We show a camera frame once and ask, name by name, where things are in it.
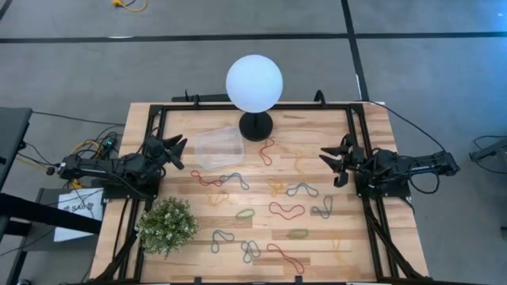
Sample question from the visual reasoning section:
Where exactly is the white printed paper sheet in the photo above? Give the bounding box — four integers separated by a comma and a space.
53, 188, 105, 243

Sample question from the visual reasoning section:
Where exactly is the green rubber band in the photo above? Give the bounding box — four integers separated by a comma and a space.
234, 207, 257, 221
286, 227, 310, 241

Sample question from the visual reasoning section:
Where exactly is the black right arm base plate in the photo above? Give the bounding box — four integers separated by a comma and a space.
354, 173, 412, 200

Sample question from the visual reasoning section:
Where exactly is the potted green artificial plant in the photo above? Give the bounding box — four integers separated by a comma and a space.
135, 196, 200, 260

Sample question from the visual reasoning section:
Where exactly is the black beam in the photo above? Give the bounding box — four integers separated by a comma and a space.
0, 192, 103, 235

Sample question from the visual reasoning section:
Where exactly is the black side desk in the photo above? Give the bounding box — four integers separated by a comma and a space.
0, 106, 33, 191

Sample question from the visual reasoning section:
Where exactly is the clear plastic bin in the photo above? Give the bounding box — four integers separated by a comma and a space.
193, 126, 246, 171

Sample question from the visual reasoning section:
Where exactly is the teal rubber band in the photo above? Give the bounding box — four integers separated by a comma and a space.
210, 229, 235, 255
240, 239, 262, 264
219, 172, 251, 192
285, 182, 320, 199
310, 195, 334, 220

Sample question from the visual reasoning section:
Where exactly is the white globe lamp black base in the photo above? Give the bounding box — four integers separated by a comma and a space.
225, 54, 284, 143

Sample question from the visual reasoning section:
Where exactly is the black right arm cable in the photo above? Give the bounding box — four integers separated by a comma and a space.
366, 101, 448, 154

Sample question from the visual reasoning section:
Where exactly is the black stand with cables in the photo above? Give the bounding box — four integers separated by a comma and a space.
469, 135, 507, 175

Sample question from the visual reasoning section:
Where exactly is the yellow cable bundle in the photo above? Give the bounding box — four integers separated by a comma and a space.
70, 139, 105, 190

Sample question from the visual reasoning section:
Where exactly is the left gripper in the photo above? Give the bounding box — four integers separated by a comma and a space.
142, 134, 189, 171

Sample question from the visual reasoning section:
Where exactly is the black floor cable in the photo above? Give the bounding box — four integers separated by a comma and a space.
31, 110, 126, 127

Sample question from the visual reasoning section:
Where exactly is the black bar behind table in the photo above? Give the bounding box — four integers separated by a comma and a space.
170, 93, 231, 103

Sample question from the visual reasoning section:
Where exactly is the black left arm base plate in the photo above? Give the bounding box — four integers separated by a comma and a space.
101, 182, 162, 201

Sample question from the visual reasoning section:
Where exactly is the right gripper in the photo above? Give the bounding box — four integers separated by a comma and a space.
318, 133, 372, 188

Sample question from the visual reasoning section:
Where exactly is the yellow floor cable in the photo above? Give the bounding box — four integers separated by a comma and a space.
112, 0, 148, 13

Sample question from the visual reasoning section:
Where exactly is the yellow rubber band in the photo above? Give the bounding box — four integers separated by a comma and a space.
292, 151, 307, 176
266, 177, 287, 198
208, 191, 231, 207
330, 236, 349, 265

